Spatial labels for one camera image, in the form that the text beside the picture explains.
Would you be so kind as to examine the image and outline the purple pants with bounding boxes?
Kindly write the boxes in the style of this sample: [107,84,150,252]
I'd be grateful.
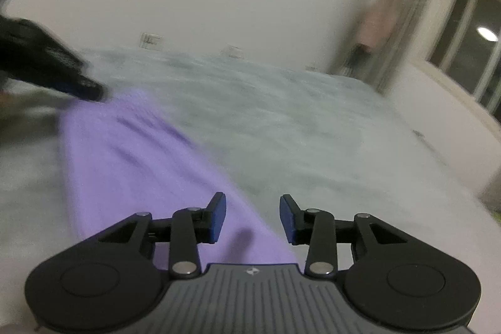
[59,91,296,265]

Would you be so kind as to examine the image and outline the white wall socket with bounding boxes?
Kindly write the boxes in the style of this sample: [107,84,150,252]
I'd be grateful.
[139,33,164,51]

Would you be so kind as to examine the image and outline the window with white frame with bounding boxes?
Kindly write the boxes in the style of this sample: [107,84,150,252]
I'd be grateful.
[428,0,500,119]

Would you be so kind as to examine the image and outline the pink hanging garment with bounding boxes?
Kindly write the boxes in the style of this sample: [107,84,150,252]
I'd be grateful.
[356,0,402,54]

